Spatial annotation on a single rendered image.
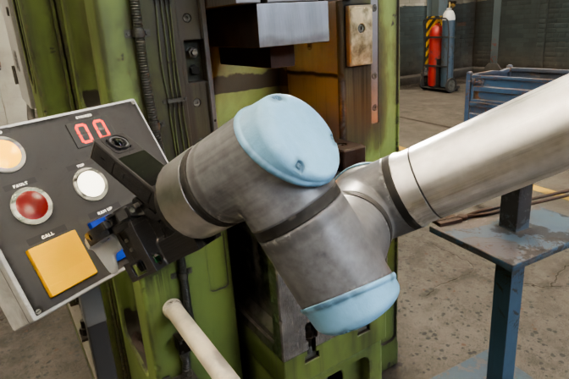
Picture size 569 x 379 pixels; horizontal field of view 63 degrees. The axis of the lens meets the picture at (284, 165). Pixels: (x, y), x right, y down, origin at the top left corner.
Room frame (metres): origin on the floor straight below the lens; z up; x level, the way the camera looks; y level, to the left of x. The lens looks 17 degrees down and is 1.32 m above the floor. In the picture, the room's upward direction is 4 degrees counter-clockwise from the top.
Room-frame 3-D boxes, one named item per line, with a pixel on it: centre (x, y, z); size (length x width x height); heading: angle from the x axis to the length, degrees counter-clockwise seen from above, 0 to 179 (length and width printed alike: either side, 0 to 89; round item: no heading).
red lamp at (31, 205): (0.64, 0.37, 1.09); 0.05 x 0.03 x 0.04; 122
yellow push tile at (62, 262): (0.61, 0.33, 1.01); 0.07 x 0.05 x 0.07; 147
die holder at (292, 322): (1.35, 0.02, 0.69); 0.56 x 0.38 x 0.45; 32
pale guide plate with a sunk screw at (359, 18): (1.41, -0.24, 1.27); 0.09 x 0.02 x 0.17; 122
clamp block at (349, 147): (1.28, -0.17, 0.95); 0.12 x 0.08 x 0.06; 32
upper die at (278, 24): (1.31, 0.07, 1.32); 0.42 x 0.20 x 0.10; 32
